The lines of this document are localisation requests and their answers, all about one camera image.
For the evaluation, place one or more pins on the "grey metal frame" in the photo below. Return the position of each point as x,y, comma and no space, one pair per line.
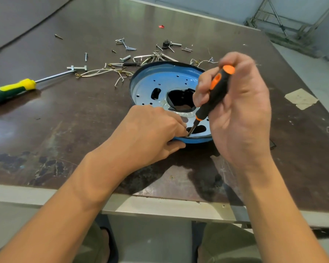
280,24

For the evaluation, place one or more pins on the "black rubber foot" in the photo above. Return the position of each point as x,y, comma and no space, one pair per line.
166,44

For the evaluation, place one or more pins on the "scattered pile of silver screws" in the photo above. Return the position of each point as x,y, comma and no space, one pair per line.
150,56

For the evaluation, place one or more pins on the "yellow green screwdriver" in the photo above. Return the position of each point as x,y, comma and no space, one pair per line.
13,87

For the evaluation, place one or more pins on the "black sandal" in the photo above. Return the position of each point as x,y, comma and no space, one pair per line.
111,245

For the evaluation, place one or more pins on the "person's left thumb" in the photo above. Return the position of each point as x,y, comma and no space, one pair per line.
176,146

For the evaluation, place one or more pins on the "person's right thumb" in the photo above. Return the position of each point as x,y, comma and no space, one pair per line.
204,86

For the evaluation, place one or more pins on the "person's left hand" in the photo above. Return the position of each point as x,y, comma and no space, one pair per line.
142,136

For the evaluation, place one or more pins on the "black flat strip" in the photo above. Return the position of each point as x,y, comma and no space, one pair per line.
131,64

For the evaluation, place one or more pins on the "orange black screwdriver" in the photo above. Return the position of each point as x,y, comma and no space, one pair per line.
217,91

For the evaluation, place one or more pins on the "person's right forearm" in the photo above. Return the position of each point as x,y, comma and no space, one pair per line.
277,216

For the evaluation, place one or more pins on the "person's left forearm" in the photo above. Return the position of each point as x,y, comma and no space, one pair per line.
60,210

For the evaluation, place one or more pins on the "long silver bolt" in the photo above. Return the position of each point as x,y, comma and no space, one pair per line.
77,68

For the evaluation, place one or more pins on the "beige tape patch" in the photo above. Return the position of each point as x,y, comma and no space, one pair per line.
300,98

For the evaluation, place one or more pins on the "blue metal disc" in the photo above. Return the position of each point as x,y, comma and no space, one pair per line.
153,79

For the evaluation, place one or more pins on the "person's right hand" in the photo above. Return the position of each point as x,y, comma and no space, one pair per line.
244,115

